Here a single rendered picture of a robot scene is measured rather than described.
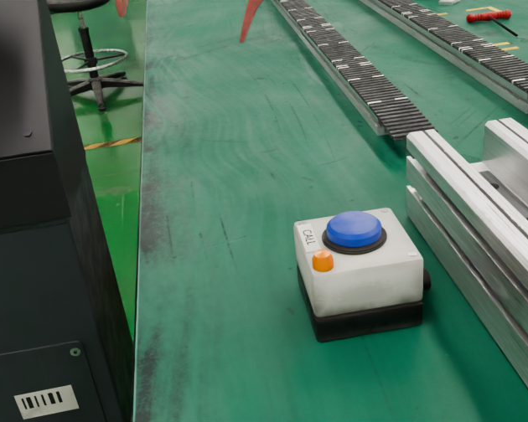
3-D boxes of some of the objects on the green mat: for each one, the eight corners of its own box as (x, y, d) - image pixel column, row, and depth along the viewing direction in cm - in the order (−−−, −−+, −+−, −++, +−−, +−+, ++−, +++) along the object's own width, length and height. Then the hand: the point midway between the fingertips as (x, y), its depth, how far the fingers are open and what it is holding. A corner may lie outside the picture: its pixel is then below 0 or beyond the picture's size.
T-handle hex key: (464, 22, 123) (465, 12, 122) (509, 18, 123) (509, 7, 122) (490, 43, 109) (491, 33, 109) (541, 38, 109) (542, 28, 108)
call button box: (297, 282, 54) (292, 217, 51) (410, 264, 55) (411, 198, 52) (317, 344, 47) (311, 272, 44) (446, 322, 48) (449, 249, 45)
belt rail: (342, -12, 165) (342, -24, 164) (358, -13, 165) (357, -26, 164) (525, 114, 81) (527, 90, 80) (556, 109, 81) (558, 86, 80)
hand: (183, 18), depth 52 cm, fingers open, 9 cm apart
